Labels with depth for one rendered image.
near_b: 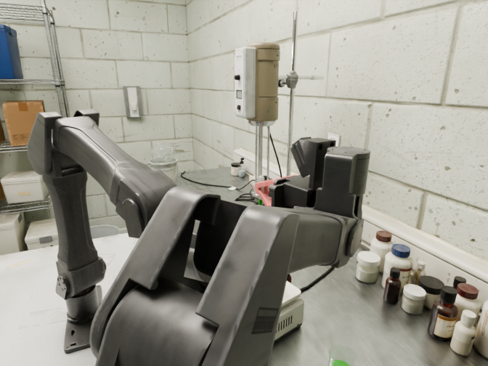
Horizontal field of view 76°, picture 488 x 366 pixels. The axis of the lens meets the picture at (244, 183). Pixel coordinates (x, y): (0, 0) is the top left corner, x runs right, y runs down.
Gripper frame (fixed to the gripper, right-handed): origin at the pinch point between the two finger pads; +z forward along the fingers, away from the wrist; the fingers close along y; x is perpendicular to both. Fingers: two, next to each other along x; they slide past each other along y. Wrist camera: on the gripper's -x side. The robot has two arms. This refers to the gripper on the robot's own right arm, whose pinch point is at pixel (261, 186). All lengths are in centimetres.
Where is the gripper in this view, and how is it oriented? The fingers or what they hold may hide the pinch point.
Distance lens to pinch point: 59.1
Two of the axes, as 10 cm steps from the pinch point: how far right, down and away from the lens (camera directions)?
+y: -8.0, 1.6, -5.8
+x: -0.2, 9.6, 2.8
